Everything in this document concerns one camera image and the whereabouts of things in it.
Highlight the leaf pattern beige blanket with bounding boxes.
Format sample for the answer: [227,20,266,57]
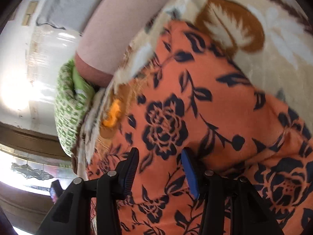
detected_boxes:
[72,0,312,174]

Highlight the pink bolster pillow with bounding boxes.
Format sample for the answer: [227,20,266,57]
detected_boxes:
[74,0,170,88]

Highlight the brown door with stained glass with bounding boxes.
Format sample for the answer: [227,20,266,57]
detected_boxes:
[1,123,76,234]

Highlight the green white checkered pillow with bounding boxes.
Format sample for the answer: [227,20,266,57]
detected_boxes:
[54,60,95,156]

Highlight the grey pillow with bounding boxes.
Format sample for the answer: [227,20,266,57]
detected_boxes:
[36,0,102,33]

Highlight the beige wall switch pair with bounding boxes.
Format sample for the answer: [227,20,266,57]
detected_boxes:
[22,1,39,27]

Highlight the orange black floral garment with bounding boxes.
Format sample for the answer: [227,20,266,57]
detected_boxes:
[86,21,312,234]

